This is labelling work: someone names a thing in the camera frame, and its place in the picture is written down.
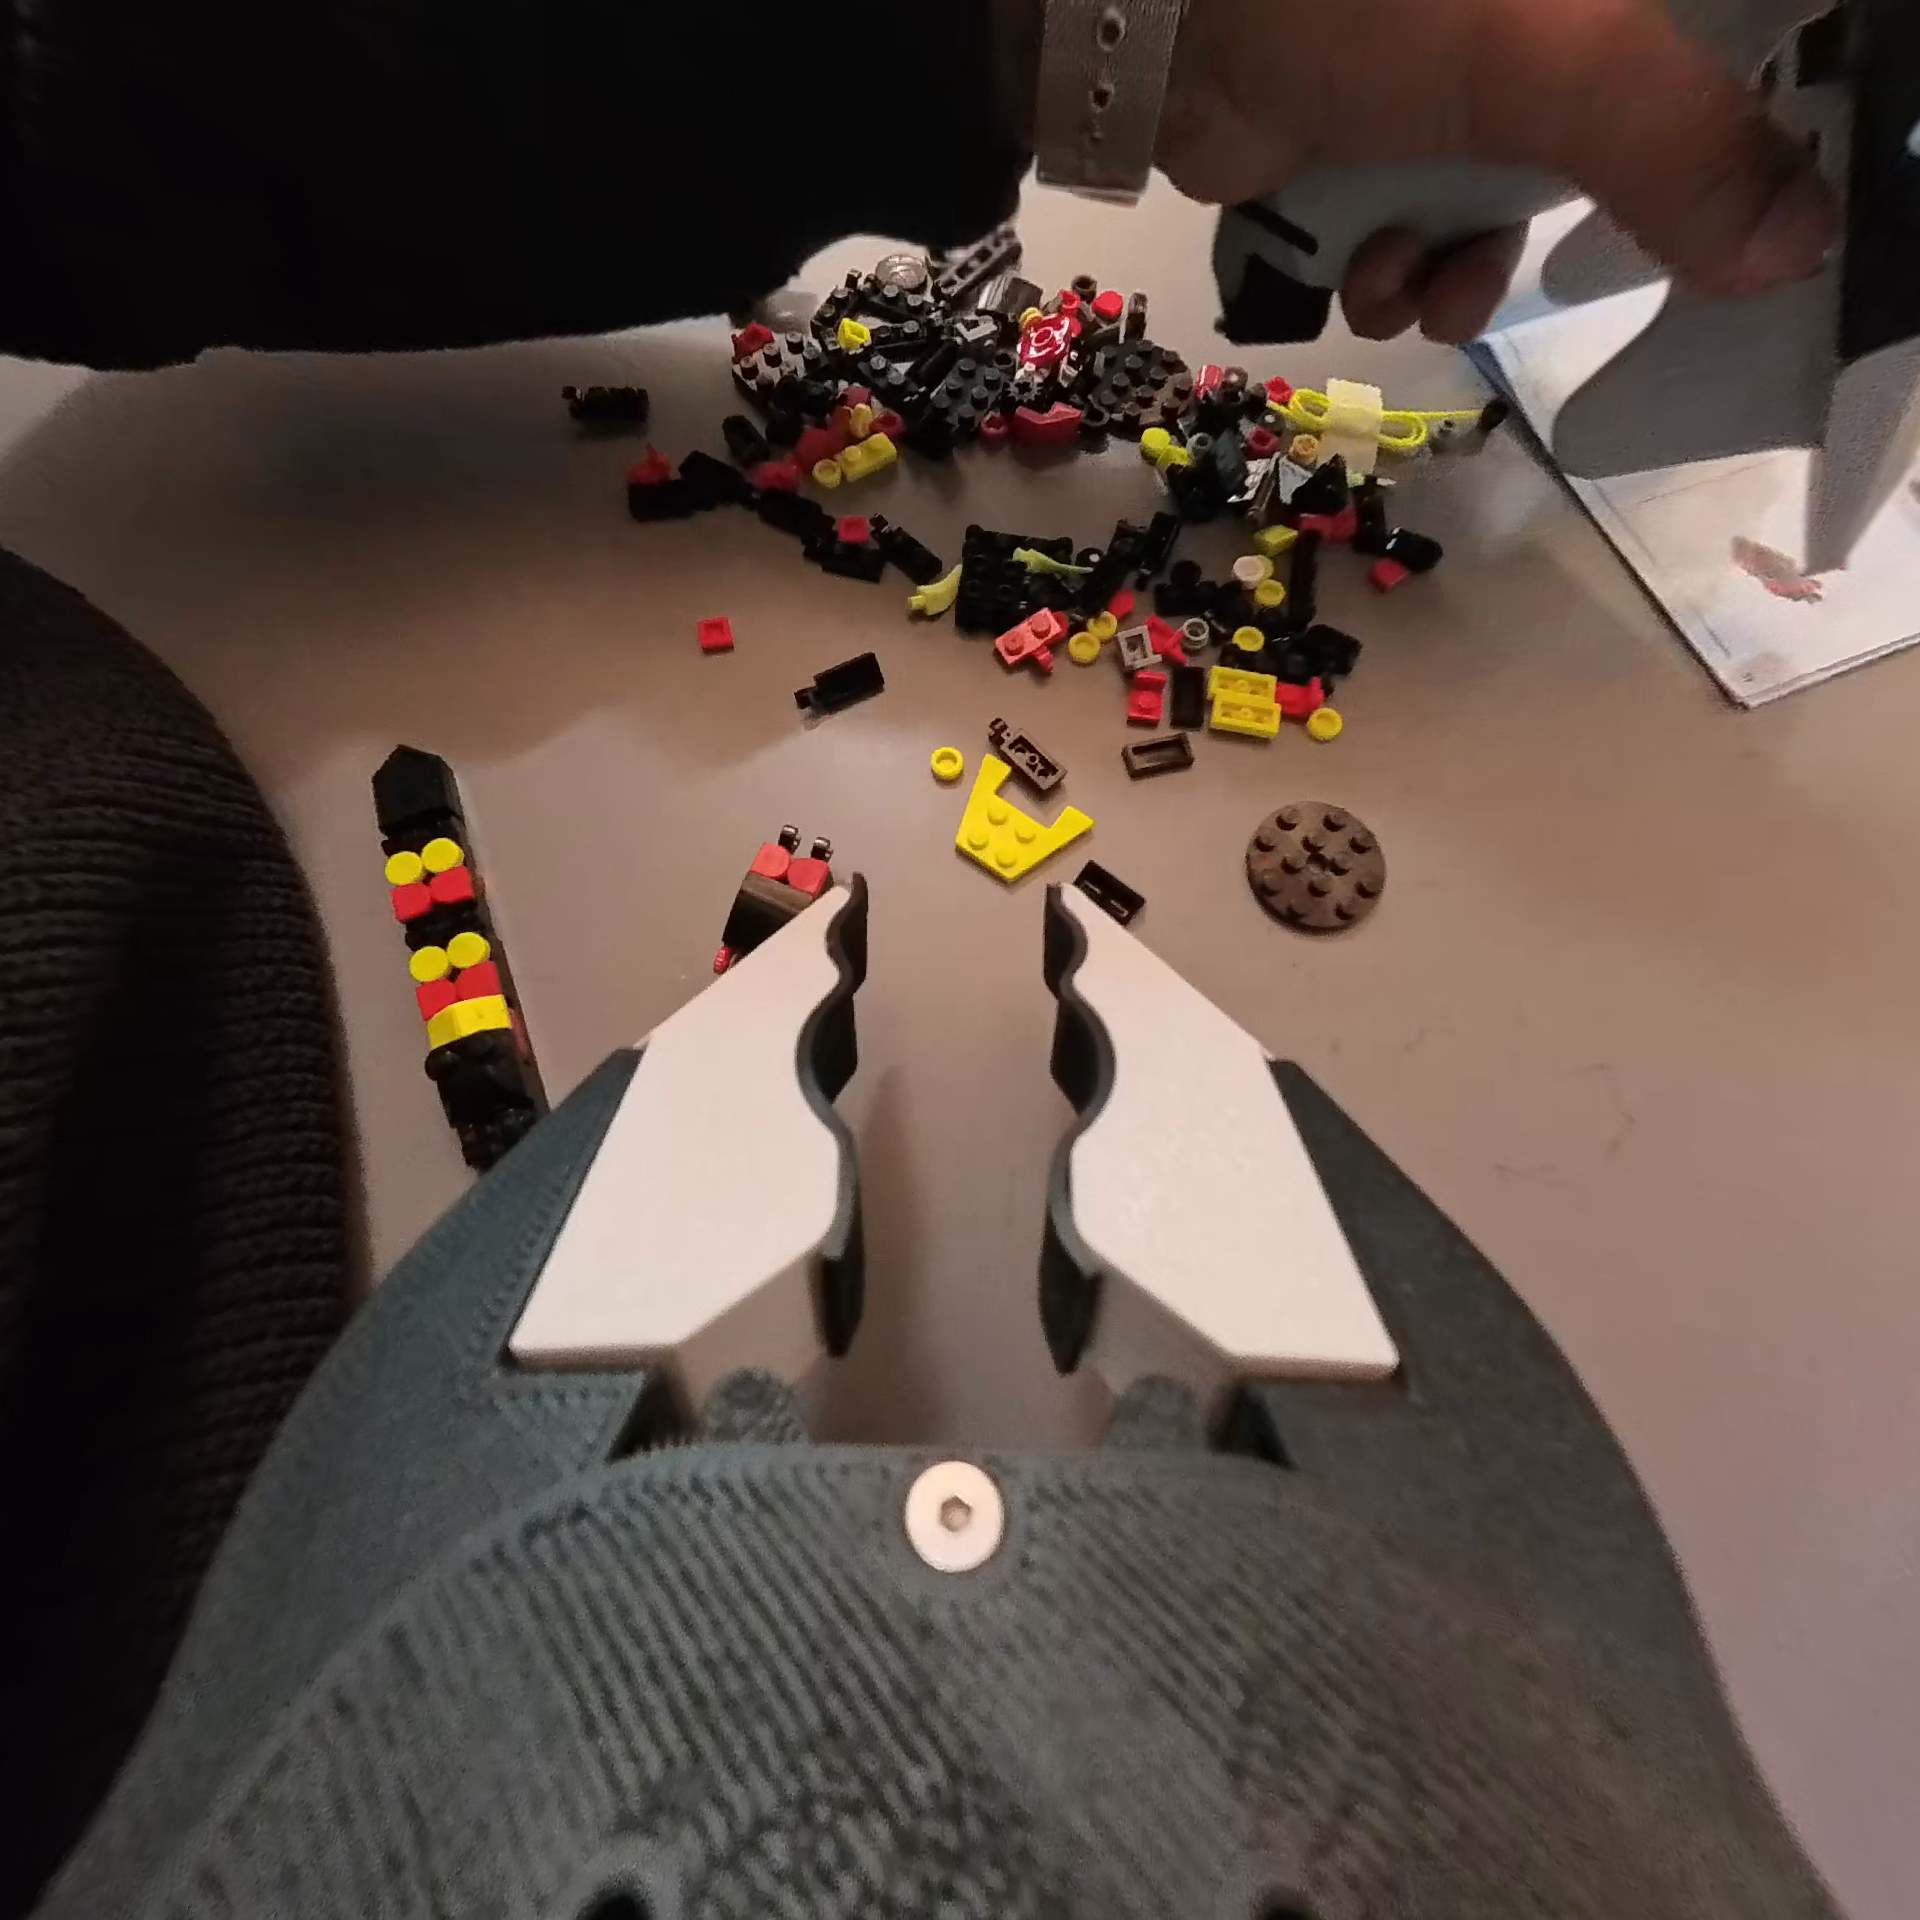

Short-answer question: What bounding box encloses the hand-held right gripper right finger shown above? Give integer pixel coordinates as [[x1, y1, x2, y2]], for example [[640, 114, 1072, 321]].
[[1039, 880, 1403, 1430]]

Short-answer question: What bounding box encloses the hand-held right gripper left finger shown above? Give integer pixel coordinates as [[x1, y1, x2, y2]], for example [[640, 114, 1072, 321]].
[[506, 876, 873, 1420]]

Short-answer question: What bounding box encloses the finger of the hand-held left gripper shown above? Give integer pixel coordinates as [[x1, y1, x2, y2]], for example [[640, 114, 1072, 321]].
[[1804, 353, 1920, 571]]

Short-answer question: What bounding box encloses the lego instruction booklet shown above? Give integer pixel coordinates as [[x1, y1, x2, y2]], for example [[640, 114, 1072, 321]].
[[1463, 193, 1920, 712]]

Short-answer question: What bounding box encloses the small black red lego assembly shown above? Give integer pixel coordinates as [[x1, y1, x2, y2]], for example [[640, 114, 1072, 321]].
[[711, 827, 837, 974]]

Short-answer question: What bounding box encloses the person's left forearm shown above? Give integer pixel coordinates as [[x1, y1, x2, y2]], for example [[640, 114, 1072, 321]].
[[0, 0, 1052, 370]]

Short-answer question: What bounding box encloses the long black lego assembly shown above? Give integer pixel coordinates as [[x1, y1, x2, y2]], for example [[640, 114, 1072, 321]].
[[369, 745, 548, 1173]]

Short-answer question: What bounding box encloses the black round lego plate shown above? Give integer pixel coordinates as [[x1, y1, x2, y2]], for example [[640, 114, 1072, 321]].
[[1243, 798, 1390, 935]]

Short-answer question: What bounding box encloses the yellow wedge lego plate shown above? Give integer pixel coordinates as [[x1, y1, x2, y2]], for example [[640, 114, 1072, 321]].
[[953, 754, 1095, 885]]

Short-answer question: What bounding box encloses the pile of loose lego pieces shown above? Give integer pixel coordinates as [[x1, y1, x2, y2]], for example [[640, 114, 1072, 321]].
[[561, 254, 1515, 745]]

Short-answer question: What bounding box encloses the person's left hand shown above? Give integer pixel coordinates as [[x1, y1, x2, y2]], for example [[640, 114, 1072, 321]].
[[1154, 0, 1838, 348]]

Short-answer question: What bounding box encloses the person's black knit sweater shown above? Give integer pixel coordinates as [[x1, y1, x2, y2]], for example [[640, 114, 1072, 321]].
[[0, 548, 378, 1920]]

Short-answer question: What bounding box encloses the silver mesh watch band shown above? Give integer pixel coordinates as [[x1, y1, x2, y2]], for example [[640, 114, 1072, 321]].
[[1033, 0, 1188, 200]]

